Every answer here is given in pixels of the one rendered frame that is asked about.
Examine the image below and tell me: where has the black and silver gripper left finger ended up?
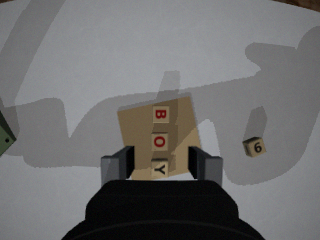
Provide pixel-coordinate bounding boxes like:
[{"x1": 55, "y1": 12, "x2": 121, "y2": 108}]
[{"x1": 101, "y1": 146, "x2": 135, "y2": 186}]

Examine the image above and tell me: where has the tan flat mat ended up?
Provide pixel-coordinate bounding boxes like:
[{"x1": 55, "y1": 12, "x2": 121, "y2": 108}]
[{"x1": 117, "y1": 96, "x2": 201, "y2": 180}]

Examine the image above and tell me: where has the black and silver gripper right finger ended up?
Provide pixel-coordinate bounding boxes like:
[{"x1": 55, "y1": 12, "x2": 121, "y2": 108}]
[{"x1": 188, "y1": 146, "x2": 223, "y2": 187}]

